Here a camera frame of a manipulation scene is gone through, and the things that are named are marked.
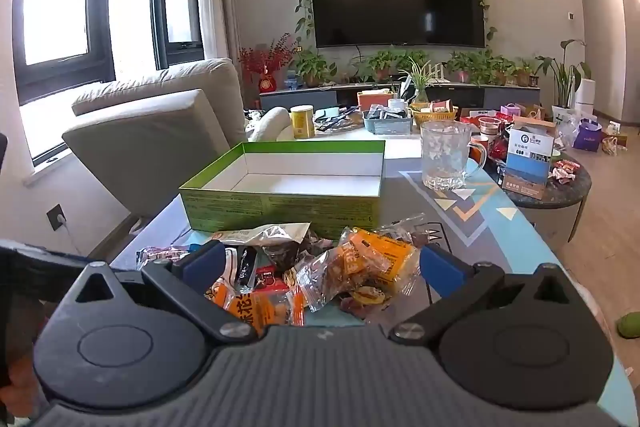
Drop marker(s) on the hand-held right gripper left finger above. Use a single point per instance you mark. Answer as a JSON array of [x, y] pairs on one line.
[[202, 259]]

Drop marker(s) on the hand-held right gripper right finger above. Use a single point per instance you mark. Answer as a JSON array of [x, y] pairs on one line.
[[442, 264]]

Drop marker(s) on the pink clear snack bag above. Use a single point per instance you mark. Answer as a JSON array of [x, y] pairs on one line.
[[162, 254]]

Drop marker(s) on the green cardboard box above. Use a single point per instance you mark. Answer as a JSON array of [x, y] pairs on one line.
[[280, 207]]

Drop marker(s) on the pile of snack packets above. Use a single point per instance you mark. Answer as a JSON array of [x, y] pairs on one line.
[[330, 272]]

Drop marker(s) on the glass mug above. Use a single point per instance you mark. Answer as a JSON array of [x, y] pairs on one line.
[[442, 157]]

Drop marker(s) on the red packet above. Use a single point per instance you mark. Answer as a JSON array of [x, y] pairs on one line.
[[497, 152]]

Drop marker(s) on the dark round side table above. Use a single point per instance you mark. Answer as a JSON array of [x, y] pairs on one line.
[[560, 199]]

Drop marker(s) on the blue white carton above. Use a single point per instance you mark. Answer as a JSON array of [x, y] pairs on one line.
[[527, 157]]

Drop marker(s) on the beige sofa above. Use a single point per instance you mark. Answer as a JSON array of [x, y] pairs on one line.
[[150, 132]]

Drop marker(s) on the red white cup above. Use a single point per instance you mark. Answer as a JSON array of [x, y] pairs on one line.
[[490, 127]]

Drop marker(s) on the yellow wicker basket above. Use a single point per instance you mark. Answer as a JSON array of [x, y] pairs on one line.
[[432, 117]]

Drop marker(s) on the white sofa armrest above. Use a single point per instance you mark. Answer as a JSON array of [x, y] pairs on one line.
[[270, 124]]

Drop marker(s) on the blue storage basket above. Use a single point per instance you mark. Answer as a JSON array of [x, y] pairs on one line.
[[385, 124]]

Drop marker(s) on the wrapped candies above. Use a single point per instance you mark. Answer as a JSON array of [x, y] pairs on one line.
[[565, 171]]

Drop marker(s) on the pink box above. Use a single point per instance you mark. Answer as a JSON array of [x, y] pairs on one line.
[[511, 112]]

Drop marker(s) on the yellow can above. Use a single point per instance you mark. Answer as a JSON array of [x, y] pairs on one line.
[[302, 122]]

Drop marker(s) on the orange box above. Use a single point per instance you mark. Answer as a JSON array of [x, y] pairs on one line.
[[372, 102]]

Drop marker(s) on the spider plant in vase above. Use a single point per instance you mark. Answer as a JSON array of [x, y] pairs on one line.
[[420, 77]]

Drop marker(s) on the white fence ornament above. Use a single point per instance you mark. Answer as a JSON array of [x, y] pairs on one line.
[[435, 72]]

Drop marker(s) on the purple bag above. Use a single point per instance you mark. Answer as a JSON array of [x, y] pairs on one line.
[[587, 137]]

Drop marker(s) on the green round object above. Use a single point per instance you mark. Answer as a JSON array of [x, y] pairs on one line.
[[630, 326]]

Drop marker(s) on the dark television cabinet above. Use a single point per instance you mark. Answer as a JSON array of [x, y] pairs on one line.
[[320, 99]]

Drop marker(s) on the red flower arrangement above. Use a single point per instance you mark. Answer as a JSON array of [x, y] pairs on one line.
[[265, 57]]

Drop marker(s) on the row of potted plants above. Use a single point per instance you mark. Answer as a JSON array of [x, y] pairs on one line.
[[310, 67]]

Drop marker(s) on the white air purifier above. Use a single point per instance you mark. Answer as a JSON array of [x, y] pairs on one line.
[[586, 97]]

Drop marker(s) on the large leafy floor plant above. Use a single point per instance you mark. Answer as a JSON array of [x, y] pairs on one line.
[[562, 72]]

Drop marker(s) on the wall socket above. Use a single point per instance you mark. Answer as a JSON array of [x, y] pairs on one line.
[[56, 217]]

